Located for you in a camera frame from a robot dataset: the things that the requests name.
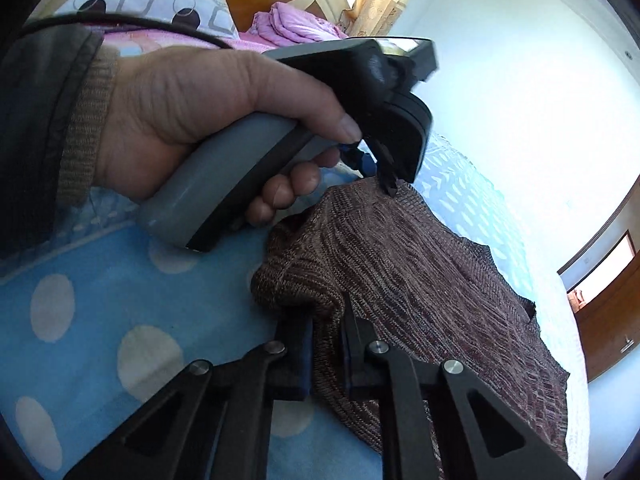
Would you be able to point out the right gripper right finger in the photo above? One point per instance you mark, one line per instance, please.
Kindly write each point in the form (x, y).
(440, 420)

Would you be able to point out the left forearm dark sleeve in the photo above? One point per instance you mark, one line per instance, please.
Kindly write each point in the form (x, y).
(55, 89)

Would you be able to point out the brown knitted sweater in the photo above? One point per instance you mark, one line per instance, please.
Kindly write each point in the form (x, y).
(426, 290)

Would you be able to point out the person's left hand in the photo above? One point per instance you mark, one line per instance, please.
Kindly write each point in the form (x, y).
(166, 101)

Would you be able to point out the white patterned pillow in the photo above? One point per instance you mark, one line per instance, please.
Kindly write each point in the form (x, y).
(210, 16)

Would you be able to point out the folded pink quilt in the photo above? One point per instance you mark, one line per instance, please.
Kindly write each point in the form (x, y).
(285, 26)

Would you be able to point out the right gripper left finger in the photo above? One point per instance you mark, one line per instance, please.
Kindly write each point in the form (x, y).
(210, 421)

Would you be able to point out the brown wooden door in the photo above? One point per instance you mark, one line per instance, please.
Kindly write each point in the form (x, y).
(609, 319)

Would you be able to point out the silver door handle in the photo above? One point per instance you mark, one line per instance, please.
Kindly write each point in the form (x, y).
(627, 346)

